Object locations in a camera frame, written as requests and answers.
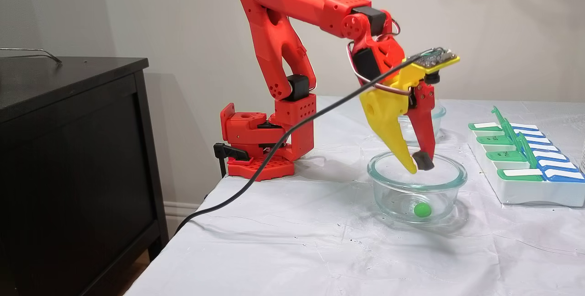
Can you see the green round candy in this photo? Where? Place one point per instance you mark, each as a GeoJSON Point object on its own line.
{"type": "Point", "coordinates": [422, 209]}

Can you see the white weekly pill organizer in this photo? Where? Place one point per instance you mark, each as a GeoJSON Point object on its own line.
{"type": "Point", "coordinates": [525, 191]}

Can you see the clear glass bowl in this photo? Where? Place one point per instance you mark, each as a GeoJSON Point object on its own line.
{"type": "Point", "coordinates": [439, 120]}
{"type": "Point", "coordinates": [452, 186]}

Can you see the white tablecloth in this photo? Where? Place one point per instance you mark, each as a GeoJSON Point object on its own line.
{"type": "Point", "coordinates": [297, 250]}

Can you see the paper wrapped ridged container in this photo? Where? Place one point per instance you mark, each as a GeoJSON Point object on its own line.
{"type": "Point", "coordinates": [583, 159]}

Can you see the black table clamp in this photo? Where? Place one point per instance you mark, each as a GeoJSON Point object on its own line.
{"type": "Point", "coordinates": [224, 152]}

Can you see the black wooden cabinet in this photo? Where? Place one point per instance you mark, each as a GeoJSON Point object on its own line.
{"type": "Point", "coordinates": [68, 172]}

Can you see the black camera circuit board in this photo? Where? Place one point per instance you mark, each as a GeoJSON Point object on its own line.
{"type": "Point", "coordinates": [434, 58]}

